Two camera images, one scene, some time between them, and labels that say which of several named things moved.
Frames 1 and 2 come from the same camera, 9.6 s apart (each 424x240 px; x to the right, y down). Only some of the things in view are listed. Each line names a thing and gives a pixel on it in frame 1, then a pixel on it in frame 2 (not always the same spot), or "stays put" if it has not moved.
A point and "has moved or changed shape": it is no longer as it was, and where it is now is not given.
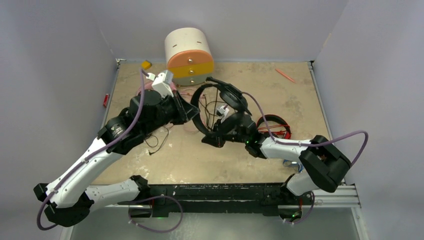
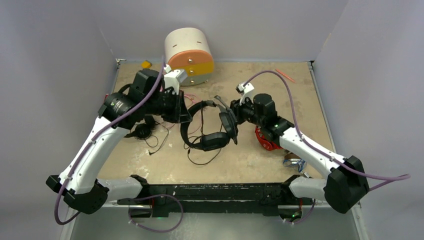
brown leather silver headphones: (288, 162) has moved or changed shape
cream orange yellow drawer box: (189, 56) stays put
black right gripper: (216, 138) → (236, 109)
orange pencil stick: (285, 75) stays put
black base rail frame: (262, 199) stays put
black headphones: (229, 94) has moved or changed shape
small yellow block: (146, 64) stays put
